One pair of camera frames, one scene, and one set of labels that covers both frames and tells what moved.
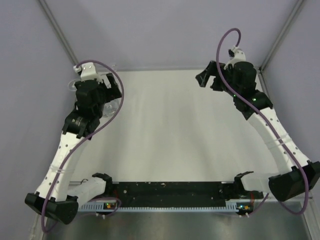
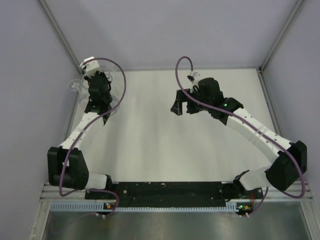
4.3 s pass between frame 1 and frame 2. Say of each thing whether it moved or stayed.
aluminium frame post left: stayed
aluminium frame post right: stayed
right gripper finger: moved
